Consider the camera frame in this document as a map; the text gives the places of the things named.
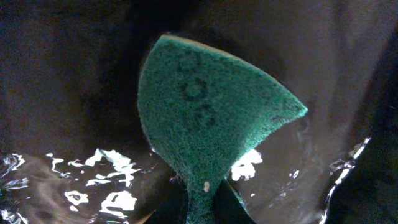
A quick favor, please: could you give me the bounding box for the black rectangular tray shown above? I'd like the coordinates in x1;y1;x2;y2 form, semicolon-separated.
1;1;397;223

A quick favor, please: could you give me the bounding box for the green yellow sponge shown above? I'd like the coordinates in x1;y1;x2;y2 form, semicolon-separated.
137;35;308;223

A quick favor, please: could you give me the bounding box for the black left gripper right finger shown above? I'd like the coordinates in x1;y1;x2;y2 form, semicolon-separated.
213;180;256;224

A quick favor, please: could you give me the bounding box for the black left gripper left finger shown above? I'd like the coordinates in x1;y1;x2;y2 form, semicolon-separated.
144;183;189;224

